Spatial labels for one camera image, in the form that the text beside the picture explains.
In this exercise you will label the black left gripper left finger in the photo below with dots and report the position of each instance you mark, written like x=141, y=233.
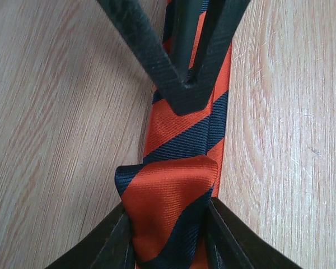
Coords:
x=107, y=246

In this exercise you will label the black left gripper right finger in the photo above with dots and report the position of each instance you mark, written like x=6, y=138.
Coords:
x=230, y=243

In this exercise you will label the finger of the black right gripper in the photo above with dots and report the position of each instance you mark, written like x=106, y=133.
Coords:
x=198, y=71
x=135, y=28

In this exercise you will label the orange navy striped tie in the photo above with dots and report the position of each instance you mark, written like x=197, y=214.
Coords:
x=167, y=195

